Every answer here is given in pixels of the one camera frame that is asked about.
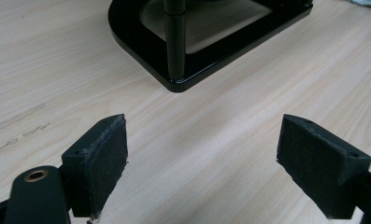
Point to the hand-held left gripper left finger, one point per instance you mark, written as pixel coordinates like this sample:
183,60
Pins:
102,168

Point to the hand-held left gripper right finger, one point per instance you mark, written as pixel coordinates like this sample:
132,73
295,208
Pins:
317,168

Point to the black wavy tray stand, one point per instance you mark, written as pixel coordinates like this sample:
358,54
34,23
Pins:
124,31

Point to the light blue cloth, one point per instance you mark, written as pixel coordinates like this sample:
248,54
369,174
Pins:
365,2

